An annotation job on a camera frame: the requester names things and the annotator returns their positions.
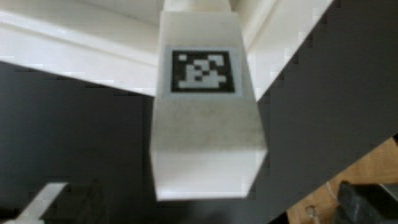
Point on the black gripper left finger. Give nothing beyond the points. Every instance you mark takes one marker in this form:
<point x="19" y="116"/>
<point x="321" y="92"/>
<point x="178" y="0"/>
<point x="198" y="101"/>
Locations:
<point x="67" y="204"/>

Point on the white square tabletop tray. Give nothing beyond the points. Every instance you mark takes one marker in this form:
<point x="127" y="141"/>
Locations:
<point x="90" y="38"/>

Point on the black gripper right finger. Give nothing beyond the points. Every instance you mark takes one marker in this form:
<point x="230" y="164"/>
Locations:
<point x="369" y="204"/>

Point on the white leg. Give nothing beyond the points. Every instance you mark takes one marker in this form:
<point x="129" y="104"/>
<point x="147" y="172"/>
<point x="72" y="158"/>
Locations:
<point x="209" y="147"/>

